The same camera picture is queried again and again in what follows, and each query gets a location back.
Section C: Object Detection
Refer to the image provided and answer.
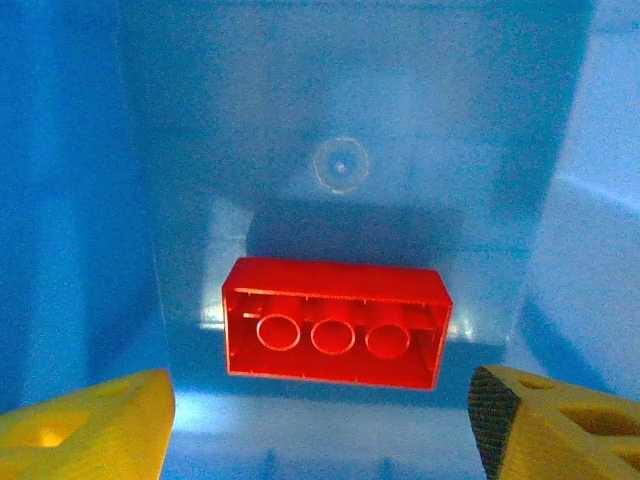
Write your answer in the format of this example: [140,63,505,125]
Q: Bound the red lego brick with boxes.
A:
[221,257,456,392]

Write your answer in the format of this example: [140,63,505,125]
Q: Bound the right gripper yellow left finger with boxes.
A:
[0,368,175,480]

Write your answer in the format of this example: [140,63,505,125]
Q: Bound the blue translucent plastic bin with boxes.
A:
[0,0,640,480]

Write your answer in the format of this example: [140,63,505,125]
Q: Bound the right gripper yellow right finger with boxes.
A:
[467,364,640,480]

